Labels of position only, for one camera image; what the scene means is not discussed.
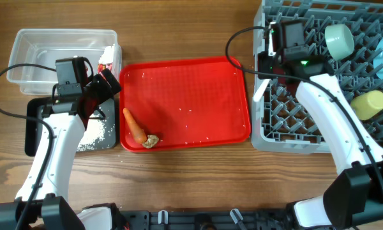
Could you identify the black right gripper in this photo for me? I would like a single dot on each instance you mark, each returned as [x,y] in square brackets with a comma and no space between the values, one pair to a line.
[266,68]

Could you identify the white rice pile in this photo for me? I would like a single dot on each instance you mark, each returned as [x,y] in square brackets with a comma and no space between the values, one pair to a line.
[98,136]

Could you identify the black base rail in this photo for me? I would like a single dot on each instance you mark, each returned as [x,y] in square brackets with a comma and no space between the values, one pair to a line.
[193,220]

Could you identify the pale green bowl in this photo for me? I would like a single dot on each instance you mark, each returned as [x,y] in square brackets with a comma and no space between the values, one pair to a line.
[339,41]

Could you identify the orange carrot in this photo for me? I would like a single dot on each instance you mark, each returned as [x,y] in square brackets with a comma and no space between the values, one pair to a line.
[137,132]

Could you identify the black waste tray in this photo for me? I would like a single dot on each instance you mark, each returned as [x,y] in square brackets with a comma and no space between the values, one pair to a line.
[34,130]

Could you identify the clear plastic bin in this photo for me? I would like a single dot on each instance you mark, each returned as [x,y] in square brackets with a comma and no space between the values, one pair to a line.
[45,46]

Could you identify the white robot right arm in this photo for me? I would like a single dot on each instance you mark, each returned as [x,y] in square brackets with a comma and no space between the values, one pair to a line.
[356,196]

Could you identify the red plastic tray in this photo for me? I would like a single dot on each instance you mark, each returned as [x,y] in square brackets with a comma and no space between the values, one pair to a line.
[187,103]

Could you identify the red snack wrapper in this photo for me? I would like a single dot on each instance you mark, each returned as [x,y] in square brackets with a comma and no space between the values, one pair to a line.
[102,67]

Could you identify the beige food scrap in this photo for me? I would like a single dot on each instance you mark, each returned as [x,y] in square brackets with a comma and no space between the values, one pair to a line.
[151,141]

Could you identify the grey-blue dishwasher rack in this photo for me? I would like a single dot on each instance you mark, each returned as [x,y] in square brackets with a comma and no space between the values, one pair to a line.
[280,123]

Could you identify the yellow plastic cup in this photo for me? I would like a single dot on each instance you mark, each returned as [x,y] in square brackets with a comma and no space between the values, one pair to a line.
[367,105]

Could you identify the white plastic spoon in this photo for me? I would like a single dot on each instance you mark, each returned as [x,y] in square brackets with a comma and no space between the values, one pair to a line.
[260,91]

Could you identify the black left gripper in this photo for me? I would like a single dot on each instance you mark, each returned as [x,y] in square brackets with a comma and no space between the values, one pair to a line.
[106,91]

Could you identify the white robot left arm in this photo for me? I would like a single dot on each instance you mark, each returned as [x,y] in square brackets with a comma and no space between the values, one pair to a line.
[78,93]

